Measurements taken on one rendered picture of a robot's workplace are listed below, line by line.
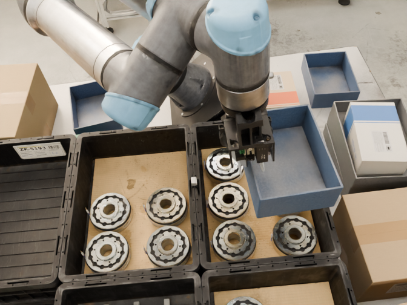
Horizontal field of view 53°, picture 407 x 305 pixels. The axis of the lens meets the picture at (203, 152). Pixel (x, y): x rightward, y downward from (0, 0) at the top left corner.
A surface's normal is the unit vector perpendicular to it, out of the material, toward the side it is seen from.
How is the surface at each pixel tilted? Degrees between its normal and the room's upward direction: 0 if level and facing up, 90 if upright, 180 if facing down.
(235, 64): 92
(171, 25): 41
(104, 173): 0
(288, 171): 2
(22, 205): 0
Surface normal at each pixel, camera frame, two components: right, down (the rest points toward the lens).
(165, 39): -0.11, 0.15
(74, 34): -0.51, -0.26
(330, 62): 0.04, 0.81
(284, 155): -0.02, -0.58
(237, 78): -0.19, 0.82
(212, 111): -0.71, -0.34
